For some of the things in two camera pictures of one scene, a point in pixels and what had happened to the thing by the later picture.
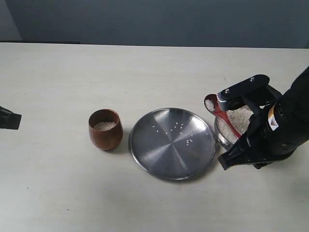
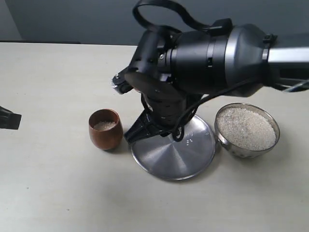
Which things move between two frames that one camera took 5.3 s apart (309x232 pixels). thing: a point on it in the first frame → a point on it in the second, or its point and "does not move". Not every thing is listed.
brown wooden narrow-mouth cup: x=105 y=128 does not move
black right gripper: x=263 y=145 → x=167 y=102
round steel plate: x=172 y=144 does not move
